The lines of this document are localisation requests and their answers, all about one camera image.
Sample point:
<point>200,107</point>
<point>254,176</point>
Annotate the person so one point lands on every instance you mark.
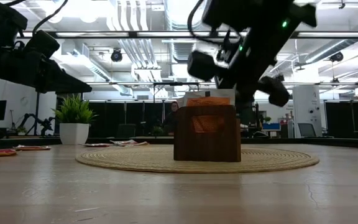
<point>173,115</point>

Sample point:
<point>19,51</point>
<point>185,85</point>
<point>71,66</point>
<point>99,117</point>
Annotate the black ceiling spotlight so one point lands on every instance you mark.
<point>336,57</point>
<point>117,55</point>

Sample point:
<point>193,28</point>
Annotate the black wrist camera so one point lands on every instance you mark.
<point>42,43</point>
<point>225,15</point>

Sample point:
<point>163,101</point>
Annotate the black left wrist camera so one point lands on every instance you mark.
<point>42,43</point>

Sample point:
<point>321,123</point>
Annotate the black background robot arm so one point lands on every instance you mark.
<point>31,119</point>

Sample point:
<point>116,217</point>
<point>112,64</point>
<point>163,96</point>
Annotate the round woven straw placemat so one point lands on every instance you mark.
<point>120,160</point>

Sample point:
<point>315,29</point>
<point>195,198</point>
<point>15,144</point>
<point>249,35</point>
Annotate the white ceiling air duct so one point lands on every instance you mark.
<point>182,49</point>

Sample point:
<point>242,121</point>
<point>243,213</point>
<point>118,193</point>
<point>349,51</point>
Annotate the green plant in white pot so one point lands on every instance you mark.
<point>74,133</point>

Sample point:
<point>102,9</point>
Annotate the orange white Tazo tea packet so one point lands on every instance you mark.
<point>197,93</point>
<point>208,124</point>

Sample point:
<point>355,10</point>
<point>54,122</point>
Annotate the round white pendant lamp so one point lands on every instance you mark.
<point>54,17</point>
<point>89,14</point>

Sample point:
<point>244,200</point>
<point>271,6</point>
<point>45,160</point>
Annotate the black overhead crossbar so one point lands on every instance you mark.
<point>132,34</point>

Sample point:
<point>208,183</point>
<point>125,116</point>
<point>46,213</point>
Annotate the black aluminium table frame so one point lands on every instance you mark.
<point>322,141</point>

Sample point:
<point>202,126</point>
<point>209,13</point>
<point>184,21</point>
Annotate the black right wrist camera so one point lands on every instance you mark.
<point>225,15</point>

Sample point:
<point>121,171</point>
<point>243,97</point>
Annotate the small green desk plant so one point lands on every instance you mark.
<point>157,130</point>

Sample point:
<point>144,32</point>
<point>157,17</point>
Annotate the black partition panel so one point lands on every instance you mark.
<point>340,118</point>
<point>107,118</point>

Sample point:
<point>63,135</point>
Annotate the grey office chair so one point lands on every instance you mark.
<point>126,130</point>
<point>307,130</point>

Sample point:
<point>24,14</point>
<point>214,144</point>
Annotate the white pillar cabinet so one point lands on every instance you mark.
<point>306,102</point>

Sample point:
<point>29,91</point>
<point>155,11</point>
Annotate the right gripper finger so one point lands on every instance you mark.
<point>245,98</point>

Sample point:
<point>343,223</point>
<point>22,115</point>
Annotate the brown wooden tea box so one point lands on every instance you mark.
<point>207,146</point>

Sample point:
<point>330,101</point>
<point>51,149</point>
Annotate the blue storage bin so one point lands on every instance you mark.
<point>270,126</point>

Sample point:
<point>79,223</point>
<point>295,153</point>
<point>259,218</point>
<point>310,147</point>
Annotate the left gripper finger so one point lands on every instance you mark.
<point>64,80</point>
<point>73,92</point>

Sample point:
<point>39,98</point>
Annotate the black support pole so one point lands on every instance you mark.
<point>38,109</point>

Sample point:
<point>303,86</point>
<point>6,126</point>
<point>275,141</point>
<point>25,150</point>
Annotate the thin black background rail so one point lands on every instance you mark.
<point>135,83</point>

